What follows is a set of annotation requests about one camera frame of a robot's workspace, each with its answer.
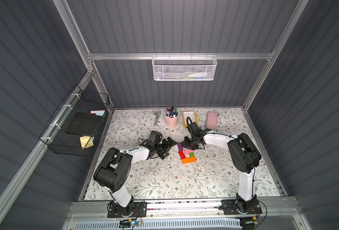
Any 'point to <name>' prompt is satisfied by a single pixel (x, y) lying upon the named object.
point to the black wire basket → (55, 134)
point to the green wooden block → (192, 154)
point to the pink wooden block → (187, 151)
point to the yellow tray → (193, 117)
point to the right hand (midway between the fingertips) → (182, 147)
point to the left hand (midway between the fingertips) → (177, 148)
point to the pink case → (211, 120)
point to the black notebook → (84, 123)
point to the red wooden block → (182, 155)
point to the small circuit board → (126, 223)
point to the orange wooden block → (187, 160)
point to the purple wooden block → (180, 146)
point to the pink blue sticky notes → (98, 112)
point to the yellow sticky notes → (86, 141)
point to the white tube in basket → (198, 74)
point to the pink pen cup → (172, 117)
